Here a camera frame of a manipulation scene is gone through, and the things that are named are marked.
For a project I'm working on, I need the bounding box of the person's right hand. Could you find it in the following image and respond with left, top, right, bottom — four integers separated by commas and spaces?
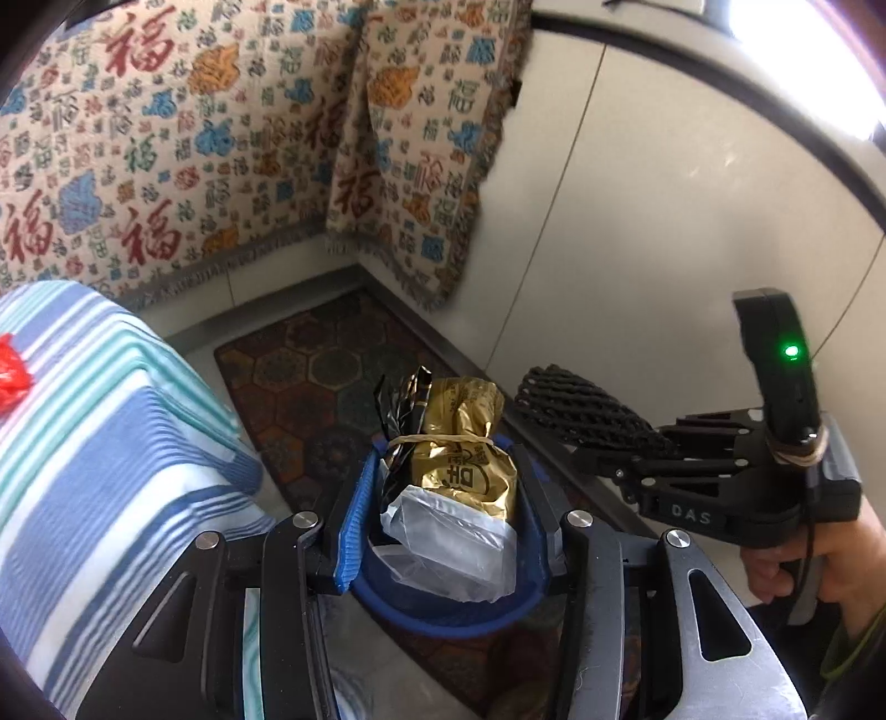
740, 511, 886, 639

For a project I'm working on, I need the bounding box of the large printed blanket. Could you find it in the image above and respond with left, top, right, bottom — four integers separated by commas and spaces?
0, 0, 378, 311

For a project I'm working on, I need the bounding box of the narrow printed blanket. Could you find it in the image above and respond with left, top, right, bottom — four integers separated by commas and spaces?
322, 0, 535, 314

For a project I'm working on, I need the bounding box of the black foil wrapper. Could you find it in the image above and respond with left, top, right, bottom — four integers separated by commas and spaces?
374, 367, 435, 480

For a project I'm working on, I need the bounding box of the blue plastic bin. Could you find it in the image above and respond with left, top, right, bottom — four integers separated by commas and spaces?
349, 433, 556, 630

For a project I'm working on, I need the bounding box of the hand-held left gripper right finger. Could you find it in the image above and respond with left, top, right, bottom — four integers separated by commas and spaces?
512, 443, 811, 720

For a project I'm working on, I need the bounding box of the green cord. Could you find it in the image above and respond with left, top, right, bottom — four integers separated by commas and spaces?
820, 613, 886, 681

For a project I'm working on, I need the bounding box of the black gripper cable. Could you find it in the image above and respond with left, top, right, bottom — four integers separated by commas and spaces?
795, 477, 826, 628

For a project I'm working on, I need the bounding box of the gold foil snack packet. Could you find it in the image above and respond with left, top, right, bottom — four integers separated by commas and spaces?
386, 377, 520, 536

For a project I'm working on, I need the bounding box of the red plastic wrapper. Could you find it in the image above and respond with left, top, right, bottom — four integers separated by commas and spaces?
0, 333, 35, 416

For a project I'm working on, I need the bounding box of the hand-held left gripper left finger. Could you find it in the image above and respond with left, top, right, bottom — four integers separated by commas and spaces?
76, 450, 380, 720

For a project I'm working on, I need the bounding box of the blue striped tablecloth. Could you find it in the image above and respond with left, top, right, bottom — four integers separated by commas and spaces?
0, 280, 375, 720

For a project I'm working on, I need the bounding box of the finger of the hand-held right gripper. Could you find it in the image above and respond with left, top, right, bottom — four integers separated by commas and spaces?
571, 443, 745, 501
657, 407, 768, 452

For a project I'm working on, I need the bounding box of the hexagon patterned floor mat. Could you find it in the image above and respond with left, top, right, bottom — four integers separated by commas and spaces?
213, 287, 577, 718

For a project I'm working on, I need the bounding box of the clear plastic bag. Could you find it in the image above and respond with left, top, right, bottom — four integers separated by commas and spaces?
372, 485, 519, 605

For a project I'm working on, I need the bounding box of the tan rubber band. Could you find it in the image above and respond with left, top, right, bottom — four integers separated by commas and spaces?
385, 432, 497, 450

